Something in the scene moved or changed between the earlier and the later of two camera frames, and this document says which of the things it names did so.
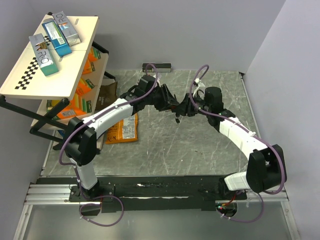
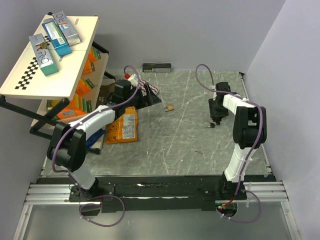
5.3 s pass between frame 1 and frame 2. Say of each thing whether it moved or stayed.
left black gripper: moved
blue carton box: stayed
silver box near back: stayed
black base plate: stayed
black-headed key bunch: moved
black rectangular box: stayed
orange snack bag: stayed
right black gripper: moved
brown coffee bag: stayed
